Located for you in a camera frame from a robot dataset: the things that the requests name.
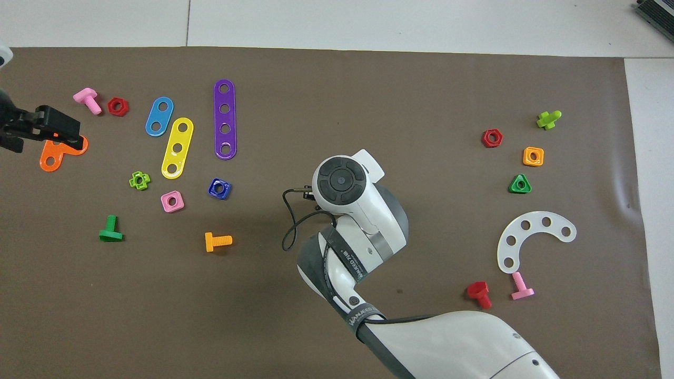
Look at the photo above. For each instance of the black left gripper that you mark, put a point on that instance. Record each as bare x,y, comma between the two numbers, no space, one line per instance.
6,118

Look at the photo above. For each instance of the blue square toy nut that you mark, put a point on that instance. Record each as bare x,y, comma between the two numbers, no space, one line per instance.
213,192

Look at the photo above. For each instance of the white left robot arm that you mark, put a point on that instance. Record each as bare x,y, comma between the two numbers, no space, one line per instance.
3,55

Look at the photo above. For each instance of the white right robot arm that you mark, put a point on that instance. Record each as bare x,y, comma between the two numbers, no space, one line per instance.
447,342

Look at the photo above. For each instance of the orange heart-shaped plate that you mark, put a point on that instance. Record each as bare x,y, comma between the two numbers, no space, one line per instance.
58,152

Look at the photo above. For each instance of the pink toy screw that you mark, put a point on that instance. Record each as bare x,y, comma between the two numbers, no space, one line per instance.
521,287
87,97

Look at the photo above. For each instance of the red hexagon toy nut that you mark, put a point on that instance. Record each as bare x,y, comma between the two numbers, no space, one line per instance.
499,142
125,110

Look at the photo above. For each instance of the lime cross toy nut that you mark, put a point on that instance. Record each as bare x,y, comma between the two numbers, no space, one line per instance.
146,180

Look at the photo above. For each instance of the green toy screw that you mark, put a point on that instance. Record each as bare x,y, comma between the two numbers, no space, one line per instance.
110,231

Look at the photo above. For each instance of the blue two-hole plate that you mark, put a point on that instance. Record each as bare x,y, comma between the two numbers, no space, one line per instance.
159,116

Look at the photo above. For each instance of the yellow three-hole plate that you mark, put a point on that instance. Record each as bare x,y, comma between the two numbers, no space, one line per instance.
180,137

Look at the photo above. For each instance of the pink square toy nut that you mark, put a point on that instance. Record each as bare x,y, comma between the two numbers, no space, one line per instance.
179,206

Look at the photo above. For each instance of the purple four-hole plate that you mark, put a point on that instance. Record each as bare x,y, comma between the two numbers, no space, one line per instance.
225,119

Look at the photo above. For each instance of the orange toy screw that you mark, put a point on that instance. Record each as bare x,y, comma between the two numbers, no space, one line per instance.
210,242

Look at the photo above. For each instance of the brown table mat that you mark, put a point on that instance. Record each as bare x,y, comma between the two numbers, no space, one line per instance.
368,95

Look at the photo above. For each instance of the red toy screw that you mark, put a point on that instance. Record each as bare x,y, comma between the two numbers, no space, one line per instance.
478,290

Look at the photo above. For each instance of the green triangle toy nut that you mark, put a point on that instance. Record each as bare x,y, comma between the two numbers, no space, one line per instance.
513,189

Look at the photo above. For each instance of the orange square toy nut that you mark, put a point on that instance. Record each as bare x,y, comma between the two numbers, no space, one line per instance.
527,162

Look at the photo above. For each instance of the white curved five-hole plate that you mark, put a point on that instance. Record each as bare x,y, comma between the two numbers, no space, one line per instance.
535,220

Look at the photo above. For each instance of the lime cross-head toy screw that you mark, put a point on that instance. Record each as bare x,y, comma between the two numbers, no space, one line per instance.
547,121

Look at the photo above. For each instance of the dark grey device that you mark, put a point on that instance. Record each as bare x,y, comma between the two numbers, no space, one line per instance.
658,13

